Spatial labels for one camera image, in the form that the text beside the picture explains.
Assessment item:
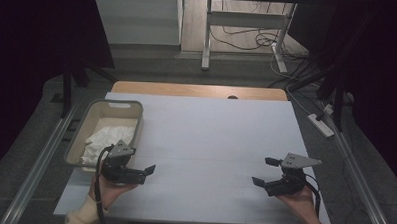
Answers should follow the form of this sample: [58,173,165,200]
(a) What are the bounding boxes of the black floor cables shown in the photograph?
[207,0,313,64]

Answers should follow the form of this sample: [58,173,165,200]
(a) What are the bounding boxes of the white desk frame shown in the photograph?
[201,0,298,75]

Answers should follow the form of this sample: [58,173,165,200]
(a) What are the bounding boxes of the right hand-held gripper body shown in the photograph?
[264,151,323,199]

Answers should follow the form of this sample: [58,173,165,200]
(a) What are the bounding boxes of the black metal stand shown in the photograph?
[59,53,119,121]
[285,8,371,134]

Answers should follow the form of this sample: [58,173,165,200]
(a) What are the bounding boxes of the white table board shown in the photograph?
[53,90,336,224]

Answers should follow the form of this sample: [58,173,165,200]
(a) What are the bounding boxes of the white plug adapter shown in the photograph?
[321,102,335,117]

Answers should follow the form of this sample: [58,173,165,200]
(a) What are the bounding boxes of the person's left hand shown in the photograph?
[87,173,140,212]

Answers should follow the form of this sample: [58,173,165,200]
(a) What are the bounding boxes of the white cabinet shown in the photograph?
[92,0,184,47]

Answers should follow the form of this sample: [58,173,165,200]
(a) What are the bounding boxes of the beige plastic basket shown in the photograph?
[62,97,145,179]

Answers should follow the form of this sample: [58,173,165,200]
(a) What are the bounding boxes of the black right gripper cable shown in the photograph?
[303,173,322,219]

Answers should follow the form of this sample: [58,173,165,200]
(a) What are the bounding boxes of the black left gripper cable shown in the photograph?
[93,143,114,224]

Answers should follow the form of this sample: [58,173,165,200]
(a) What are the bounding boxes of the white baby romper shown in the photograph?
[80,123,136,168]

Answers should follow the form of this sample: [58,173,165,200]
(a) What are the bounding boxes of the person's right hand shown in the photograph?
[275,187,322,224]

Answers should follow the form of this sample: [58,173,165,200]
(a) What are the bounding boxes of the aluminium rail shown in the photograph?
[0,103,80,224]
[329,126,397,224]

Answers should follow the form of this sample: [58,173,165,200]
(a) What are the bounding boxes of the white floor cable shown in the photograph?
[267,43,315,117]

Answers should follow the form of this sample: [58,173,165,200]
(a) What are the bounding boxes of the white power strip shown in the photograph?
[306,113,336,139]

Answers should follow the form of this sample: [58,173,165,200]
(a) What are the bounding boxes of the dark curtain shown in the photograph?
[0,0,118,187]
[282,0,397,183]

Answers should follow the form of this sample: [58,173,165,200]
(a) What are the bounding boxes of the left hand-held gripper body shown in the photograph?
[99,139,148,186]

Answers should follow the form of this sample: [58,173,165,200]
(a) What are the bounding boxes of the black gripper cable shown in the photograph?
[303,173,322,219]
[93,143,114,224]

